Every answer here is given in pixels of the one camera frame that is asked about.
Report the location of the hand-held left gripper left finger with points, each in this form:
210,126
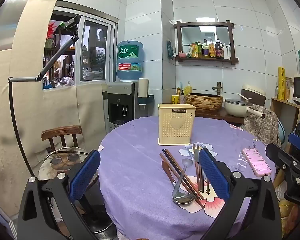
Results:
85,175

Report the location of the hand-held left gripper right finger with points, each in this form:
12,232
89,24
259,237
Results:
213,175

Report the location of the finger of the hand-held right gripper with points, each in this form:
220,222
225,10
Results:
298,140
280,155

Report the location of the utensils group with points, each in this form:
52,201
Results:
196,155

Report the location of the silver metal spoon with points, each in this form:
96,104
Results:
187,163

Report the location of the cream perforated utensil holder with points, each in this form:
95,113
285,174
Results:
176,122

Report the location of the blue basin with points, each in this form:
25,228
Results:
282,132

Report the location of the pink smartphone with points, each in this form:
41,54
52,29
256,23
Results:
256,162

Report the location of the floral cloth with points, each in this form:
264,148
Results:
262,126

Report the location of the wooden shelf unit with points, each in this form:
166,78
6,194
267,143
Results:
282,110

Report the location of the black round base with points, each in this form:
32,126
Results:
100,220

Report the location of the wooden chair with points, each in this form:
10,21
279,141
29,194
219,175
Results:
61,131

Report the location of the purple floral tablecloth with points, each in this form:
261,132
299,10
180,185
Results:
135,155

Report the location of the dark wooden counter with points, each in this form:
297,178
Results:
215,117

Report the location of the yellow roll pack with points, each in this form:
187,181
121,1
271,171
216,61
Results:
281,82

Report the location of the cream cooking pot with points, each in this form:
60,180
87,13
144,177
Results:
236,110

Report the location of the cream brown rice cooker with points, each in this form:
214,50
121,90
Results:
252,91

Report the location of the white rice spoon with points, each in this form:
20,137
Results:
243,96

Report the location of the woven pattern basin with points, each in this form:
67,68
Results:
203,103

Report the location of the beige felt cloth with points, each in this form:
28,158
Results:
65,105

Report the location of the yellow cup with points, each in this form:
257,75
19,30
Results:
175,100

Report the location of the grey water dispenser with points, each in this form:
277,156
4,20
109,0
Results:
120,97

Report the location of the bronze faucet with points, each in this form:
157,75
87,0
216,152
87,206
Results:
218,88

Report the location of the yellow soap dispenser bottle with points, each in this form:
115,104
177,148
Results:
188,90

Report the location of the black floor stand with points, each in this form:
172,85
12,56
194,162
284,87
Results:
25,79

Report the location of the window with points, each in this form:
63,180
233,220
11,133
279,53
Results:
95,55

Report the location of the blue water bottle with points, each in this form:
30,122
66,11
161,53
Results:
129,60

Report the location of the small pink bowl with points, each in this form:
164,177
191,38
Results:
182,54

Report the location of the row of condiment bottles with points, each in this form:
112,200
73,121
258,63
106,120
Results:
211,50

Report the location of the green hanging packet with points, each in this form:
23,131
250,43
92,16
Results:
170,51

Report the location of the black green phone clamp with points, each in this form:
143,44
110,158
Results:
70,25

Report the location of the teal wall holder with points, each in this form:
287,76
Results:
146,100

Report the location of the dark wooden wall shelf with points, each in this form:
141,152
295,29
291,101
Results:
205,24

